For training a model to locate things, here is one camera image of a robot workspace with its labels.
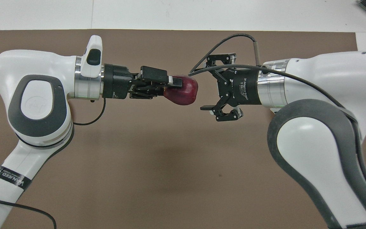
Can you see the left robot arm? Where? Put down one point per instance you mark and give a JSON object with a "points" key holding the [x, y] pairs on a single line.
{"points": [[37, 105]]}

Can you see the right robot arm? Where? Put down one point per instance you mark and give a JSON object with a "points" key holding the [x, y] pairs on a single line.
{"points": [[313, 143]]}

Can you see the red apple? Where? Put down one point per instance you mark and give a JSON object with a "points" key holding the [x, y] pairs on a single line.
{"points": [[183, 92]]}

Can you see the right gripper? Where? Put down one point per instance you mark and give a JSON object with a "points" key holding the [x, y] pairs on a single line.
{"points": [[245, 87]]}

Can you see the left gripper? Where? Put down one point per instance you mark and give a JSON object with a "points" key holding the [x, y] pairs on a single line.
{"points": [[116, 81]]}

